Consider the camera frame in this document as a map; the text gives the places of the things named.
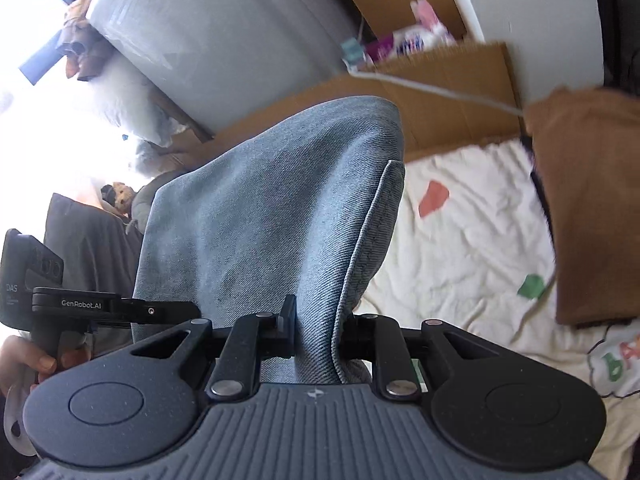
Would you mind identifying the printed cream bed sheet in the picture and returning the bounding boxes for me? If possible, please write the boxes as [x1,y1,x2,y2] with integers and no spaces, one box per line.
[350,137,640,480]

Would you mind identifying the grey neck pillow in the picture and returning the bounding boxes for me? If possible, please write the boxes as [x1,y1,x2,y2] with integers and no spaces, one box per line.
[126,169,187,234]

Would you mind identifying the small brown teddy bear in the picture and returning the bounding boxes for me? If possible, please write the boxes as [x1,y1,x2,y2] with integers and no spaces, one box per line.
[99,181,137,219]

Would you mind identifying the dark grey garment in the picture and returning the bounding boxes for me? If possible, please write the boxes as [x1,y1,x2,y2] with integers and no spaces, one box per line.
[43,192,144,357]

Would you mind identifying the light blue denim pants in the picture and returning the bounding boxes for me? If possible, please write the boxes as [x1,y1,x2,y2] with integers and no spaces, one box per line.
[131,95,406,387]

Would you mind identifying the brown cardboard sheet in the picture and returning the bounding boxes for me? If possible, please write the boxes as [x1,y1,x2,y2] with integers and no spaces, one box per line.
[164,40,532,172]

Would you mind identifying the white cable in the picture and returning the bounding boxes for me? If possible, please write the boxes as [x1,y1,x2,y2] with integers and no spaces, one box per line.
[342,57,532,119]

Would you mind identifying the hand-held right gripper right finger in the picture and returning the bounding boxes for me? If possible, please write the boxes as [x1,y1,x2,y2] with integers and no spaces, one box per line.
[340,313,507,403]

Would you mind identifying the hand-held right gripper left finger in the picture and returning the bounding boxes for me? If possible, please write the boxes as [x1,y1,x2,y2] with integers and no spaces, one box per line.
[130,293,297,403]

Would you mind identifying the pink packet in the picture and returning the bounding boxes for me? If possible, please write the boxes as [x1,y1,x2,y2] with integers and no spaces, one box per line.
[364,0,459,64]

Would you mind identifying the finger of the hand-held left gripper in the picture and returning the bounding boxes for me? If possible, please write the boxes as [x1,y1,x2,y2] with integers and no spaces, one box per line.
[120,298,202,327]

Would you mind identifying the person's left hand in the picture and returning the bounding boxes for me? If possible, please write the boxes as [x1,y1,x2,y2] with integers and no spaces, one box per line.
[0,334,93,397]

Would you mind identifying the brown folded cloth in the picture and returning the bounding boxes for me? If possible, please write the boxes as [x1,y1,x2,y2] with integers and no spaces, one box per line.
[524,86,640,329]

